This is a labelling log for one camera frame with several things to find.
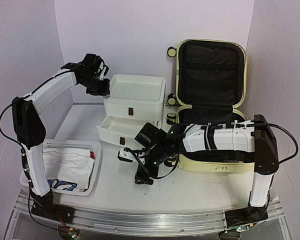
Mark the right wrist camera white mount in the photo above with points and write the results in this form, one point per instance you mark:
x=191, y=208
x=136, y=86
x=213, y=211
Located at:
x=125, y=155

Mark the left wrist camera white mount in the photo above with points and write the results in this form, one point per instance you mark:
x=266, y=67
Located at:
x=102, y=71

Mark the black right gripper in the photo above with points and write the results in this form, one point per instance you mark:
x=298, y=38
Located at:
x=145, y=179

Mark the white blue-print t-shirt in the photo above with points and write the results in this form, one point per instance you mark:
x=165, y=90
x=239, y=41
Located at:
x=68, y=169

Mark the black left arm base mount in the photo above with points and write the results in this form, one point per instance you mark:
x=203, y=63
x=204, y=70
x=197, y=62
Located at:
x=44, y=207

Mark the white perforated plastic basket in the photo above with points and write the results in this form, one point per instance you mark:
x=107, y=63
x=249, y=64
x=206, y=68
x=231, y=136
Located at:
x=37, y=170

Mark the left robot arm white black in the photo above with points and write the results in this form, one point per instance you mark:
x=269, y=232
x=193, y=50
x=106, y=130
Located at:
x=26, y=110

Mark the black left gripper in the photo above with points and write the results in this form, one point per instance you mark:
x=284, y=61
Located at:
x=106, y=91

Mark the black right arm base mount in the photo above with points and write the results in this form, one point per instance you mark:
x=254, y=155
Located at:
x=245, y=216

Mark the white three-drawer storage cabinet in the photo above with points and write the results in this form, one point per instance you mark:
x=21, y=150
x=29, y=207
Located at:
x=134, y=100

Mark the red printed t-shirt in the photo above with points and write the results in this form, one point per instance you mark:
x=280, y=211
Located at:
x=92, y=155

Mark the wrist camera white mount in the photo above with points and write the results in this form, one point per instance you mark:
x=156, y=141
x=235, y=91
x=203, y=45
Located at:
x=125, y=155
x=102, y=71

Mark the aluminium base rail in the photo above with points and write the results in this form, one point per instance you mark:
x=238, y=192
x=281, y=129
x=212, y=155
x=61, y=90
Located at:
x=171, y=224

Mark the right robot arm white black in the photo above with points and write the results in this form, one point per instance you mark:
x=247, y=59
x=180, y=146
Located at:
x=254, y=138

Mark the pale yellow hard-shell suitcase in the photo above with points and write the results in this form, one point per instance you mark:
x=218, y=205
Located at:
x=211, y=84

